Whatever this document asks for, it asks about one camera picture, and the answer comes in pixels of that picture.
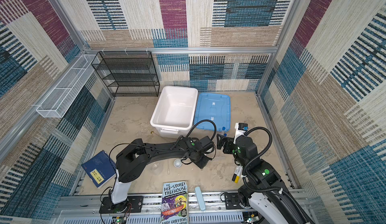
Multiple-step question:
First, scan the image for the white plastic storage bin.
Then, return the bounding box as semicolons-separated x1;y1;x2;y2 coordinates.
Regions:
150;86;198;139

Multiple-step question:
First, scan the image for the black mesh shelf rack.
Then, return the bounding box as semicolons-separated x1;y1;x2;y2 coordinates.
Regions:
91;51;160;97

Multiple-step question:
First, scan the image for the dark blue notebook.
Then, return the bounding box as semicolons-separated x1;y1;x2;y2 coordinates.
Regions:
81;150;116;188

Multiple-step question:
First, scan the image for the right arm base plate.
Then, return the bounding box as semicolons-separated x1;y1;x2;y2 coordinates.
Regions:
220;192;250;210

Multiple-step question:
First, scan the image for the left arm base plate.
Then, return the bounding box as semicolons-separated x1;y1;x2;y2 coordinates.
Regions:
99;196;143;214

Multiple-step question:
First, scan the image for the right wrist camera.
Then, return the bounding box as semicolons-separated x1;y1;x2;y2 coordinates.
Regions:
234;123;248;139

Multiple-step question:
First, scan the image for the white wire wall basket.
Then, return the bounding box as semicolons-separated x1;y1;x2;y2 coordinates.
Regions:
36;54;95;118

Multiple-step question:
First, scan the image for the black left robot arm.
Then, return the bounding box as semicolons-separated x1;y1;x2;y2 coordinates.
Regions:
110;136;216;205

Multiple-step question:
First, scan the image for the treehouse paperback book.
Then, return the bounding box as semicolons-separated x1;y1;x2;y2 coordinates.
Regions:
160;181;189;224

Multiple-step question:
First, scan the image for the blue plastic bin lid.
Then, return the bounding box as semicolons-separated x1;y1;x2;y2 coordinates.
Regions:
194;93;231;133

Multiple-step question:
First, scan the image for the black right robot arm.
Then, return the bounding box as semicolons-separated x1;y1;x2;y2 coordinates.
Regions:
217;131;314;224

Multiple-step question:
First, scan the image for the black capped white marker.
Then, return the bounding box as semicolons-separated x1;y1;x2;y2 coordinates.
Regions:
232;165;241;183

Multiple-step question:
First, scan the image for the light blue case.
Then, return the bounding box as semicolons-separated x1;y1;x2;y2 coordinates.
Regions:
195;186;206;212

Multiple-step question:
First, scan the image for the yellow capped white marker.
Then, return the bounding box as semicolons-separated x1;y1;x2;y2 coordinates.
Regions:
238;166;243;182

